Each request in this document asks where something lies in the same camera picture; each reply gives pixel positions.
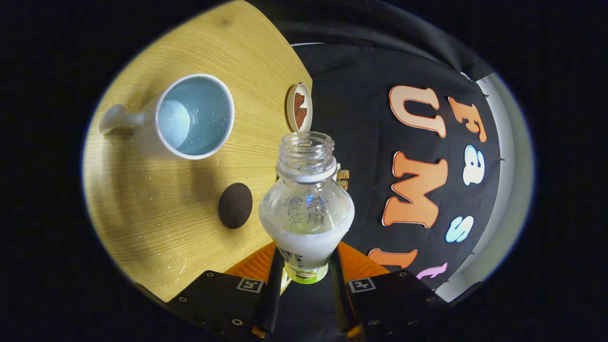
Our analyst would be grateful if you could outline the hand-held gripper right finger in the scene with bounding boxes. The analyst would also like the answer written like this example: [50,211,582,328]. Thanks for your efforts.
[329,241,452,340]

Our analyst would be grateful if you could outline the wooden table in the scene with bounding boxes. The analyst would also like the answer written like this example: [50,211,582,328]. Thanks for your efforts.
[82,0,314,303]

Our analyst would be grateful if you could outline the clear plastic juice bottle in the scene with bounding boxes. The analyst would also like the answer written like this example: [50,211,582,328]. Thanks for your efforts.
[258,132,355,285]

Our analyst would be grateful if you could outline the white cup with handle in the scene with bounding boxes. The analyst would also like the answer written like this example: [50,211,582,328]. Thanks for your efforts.
[98,73,236,161]

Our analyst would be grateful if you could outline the white round plate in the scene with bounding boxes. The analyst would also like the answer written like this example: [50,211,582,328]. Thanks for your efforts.
[286,83,313,133]

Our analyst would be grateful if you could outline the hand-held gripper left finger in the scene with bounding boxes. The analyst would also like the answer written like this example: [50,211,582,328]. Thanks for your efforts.
[164,241,285,340]

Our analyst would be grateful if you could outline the dark brown round coaster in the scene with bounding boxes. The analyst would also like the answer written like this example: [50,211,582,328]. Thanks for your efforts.
[218,182,253,229]

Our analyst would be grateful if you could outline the red-brown meat slices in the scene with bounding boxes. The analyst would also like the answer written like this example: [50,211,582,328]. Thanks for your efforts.
[293,93,308,130]

